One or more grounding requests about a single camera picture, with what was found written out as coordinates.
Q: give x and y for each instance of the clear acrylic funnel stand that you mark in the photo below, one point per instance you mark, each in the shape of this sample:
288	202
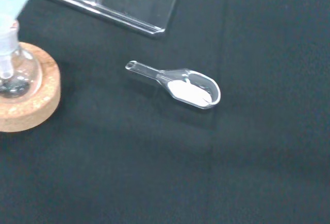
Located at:
144	5

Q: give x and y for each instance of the translucent plastic funnel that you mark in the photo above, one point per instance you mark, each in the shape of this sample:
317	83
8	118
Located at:
13	1

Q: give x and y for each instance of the black bench cloth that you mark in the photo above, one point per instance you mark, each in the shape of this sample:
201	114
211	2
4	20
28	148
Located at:
232	157

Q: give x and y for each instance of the round-bottom glass flask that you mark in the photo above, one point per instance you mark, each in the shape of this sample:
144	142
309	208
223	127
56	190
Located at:
24	64

